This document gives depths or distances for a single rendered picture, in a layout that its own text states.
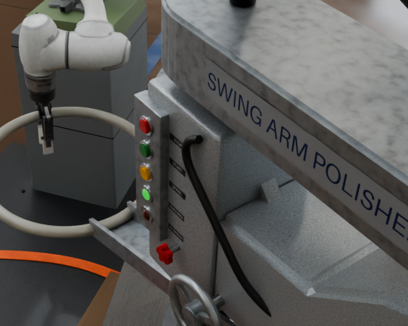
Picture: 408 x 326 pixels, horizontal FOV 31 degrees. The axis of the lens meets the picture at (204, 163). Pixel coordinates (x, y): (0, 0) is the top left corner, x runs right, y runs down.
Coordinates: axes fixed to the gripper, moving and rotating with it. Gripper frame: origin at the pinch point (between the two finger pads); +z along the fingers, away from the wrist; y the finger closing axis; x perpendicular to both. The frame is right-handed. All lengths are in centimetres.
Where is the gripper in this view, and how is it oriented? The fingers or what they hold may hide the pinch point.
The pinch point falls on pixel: (45, 140)
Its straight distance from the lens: 224.0
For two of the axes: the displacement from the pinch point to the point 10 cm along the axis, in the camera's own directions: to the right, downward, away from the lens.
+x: 9.2, -1.9, 3.4
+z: -0.9, 7.4, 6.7
